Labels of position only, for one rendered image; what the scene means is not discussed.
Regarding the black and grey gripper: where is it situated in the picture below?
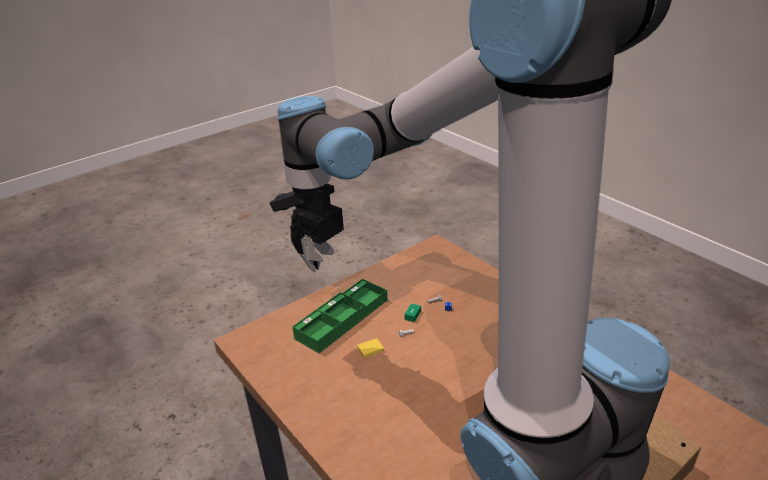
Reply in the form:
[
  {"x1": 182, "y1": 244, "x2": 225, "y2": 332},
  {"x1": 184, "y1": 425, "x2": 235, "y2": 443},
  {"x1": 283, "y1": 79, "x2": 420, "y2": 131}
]
[{"x1": 290, "y1": 184, "x2": 344, "y2": 272}]

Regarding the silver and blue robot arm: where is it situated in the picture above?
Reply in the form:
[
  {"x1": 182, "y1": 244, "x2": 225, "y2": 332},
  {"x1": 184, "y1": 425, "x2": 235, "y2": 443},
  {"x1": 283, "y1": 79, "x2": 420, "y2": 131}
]
[{"x1": 277, "y1": 0, "x2": 672, "y2": 480}]

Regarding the green three-compartment bin rack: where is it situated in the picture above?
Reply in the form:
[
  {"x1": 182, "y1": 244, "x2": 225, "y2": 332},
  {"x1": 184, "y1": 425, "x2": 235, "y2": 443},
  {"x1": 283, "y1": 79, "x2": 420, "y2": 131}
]
[{"x1": 292, "y1": 279, "x2": 388, "y2": 353}]

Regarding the green nine-volt battery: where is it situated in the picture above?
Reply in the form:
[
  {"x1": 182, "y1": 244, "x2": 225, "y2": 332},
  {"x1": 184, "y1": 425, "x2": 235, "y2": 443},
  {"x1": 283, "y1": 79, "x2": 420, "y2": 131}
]
[{"x1": 404, "y1": 303, "x2": 421, "y2": 322}]

